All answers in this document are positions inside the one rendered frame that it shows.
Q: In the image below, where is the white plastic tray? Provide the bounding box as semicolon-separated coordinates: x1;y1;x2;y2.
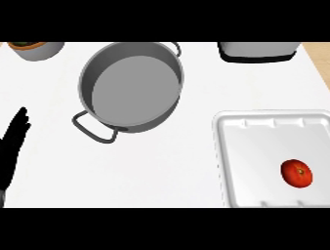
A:
211;109;330;209

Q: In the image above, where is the red tomato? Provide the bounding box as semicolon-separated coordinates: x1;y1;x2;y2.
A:
279;158;313;189

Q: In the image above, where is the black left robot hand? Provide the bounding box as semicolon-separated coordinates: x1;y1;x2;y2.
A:
0;106;31;195

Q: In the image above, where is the grey plant pot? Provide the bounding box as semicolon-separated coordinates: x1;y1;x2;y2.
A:
6;41;65;63

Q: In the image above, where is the grey metal pot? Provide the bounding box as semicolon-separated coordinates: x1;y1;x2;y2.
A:
70;41;185;145

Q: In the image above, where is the white and black appliance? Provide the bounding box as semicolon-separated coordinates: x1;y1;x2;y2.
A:
216;41;301;64

